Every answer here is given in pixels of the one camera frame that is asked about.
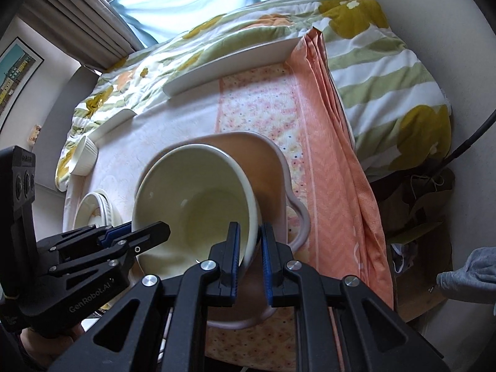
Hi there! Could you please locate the floral striped blanket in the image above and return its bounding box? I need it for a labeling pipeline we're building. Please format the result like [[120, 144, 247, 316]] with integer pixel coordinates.
[[54, 0, 452, 193]]

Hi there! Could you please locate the framed houses picture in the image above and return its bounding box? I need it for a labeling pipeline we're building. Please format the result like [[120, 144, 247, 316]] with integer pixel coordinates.
[[0, 37, 46, 125]]

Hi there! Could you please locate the brown paper bag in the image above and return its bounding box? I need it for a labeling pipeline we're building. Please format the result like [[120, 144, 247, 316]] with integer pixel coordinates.
[[387, 168, 456, 241]]

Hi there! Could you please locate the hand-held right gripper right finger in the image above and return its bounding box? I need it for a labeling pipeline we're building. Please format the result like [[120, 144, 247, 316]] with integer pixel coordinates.
[[259, 223, 452, 372]]

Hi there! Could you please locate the light blue window cloth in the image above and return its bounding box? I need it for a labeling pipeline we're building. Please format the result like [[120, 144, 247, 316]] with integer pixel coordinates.
[[110, 0, 272, 46]]

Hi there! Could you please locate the black curved cable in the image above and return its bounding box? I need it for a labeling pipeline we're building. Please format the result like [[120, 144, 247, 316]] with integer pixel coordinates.
[[442, 108, 496, 164]]

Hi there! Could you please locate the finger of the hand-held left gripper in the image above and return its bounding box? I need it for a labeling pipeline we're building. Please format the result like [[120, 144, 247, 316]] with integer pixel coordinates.
[[50, 221, 171, 292], [37, 223, 133, 257]]

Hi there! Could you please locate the pink bowl with handles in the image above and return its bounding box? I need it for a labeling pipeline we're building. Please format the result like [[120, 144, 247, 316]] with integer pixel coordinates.
[[199, 131, 311, 331]]

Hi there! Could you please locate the person's left hand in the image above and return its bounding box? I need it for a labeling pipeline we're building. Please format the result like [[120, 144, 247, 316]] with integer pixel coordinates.
[[19, 323, 86, 370]]

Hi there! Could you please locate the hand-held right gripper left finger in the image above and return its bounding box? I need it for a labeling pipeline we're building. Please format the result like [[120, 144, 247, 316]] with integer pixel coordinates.
[[50, 222, 243, 372]]

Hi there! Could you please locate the cream smooth bowl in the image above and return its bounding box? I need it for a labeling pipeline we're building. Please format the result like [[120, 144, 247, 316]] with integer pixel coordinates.
[[132, 143, 259, 276]]

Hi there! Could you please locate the grey headboard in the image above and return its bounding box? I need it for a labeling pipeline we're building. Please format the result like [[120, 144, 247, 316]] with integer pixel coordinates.
[[41, 66, 100, 146]]

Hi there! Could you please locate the white duck print plate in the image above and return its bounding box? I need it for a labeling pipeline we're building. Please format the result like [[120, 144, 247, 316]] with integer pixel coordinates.
[[73, 189, 117, 237]]

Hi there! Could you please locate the grey cloth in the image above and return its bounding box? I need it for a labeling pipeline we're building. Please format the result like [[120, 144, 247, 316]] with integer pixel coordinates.
[[436, 247, 496, 302]]

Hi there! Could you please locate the pink dotted floral mat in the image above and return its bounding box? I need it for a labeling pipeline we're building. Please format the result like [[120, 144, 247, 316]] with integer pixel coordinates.
[[203, 64, 346, 362]]

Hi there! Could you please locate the white ribbed ramekin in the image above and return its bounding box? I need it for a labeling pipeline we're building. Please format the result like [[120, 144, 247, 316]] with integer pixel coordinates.
[[70, 135, 100, 177]]

